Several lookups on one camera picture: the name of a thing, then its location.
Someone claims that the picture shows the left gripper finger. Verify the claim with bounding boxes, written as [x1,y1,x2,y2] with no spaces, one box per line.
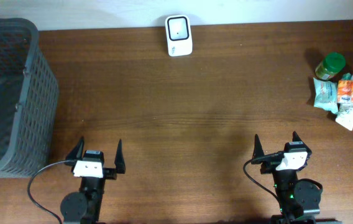
[65,136,85,160]
[114,139,126,174]

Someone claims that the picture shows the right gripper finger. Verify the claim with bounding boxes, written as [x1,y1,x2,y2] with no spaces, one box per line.
[292,131,312,154]
[252,134,264,159]

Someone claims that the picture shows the teal wet wipes pack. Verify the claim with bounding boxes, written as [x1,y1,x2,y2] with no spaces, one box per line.
[313,78,338,114]

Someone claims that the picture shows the orange tissue pack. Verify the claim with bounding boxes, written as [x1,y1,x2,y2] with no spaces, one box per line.
[337,80,353,105]

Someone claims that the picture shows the small teal tissue pack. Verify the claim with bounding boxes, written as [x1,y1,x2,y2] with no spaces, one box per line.
[341,73,352,80]

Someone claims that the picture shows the green round item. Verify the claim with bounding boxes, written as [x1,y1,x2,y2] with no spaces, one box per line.
[314,52,346,80]

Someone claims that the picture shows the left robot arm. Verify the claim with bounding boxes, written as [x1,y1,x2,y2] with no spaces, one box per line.
[60,138,126,223]

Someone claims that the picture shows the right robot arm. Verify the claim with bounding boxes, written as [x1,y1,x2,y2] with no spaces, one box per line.
[243,131,340,224]

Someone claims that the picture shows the white barcode scanner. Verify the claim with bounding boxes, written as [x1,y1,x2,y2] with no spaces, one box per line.
[165,15,193,57]

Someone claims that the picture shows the grey plastic mesh basket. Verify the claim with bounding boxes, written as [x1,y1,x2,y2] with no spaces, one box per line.
[0,18,59,178]

